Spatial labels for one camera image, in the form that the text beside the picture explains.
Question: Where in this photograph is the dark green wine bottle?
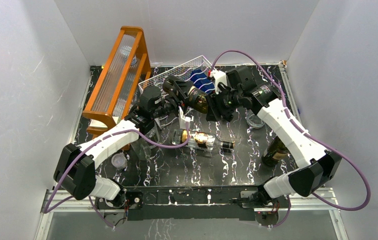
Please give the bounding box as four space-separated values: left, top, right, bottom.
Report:
162 81 207 114

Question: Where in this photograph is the clear square whisky bottle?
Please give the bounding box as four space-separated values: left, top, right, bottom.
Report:
171 129 235 154

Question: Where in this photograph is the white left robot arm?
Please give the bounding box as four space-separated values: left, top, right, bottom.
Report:
53 76 194 208

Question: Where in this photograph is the orange wooden shelf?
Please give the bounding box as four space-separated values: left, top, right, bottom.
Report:
82 26 151 138

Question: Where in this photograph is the white wire wine rack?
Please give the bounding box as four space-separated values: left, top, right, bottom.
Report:
138 54 216 125

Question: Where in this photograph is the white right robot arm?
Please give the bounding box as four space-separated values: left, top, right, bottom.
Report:
207 66 342 207

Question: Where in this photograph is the clear glass jar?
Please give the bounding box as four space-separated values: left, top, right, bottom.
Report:
131 128 159 161

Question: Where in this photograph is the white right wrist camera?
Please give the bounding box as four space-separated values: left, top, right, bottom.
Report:
208 69 231 96

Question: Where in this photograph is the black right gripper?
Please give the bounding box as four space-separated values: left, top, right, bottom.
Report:
204 84 242 123

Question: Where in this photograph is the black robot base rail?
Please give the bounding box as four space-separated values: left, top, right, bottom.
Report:
95 185 289 224

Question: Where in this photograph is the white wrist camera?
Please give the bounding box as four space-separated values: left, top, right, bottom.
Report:
178 111 193 129
208 69 231 96

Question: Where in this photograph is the olive green wine bottle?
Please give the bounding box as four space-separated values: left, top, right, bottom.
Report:
261 136 290 167

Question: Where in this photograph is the small clear plastic cup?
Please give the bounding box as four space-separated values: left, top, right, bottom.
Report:
111 153 127 171

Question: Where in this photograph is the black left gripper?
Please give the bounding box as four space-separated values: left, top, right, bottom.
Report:
151 82 194 120

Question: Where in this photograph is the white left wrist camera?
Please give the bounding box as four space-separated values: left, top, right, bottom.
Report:
178 111 193 129

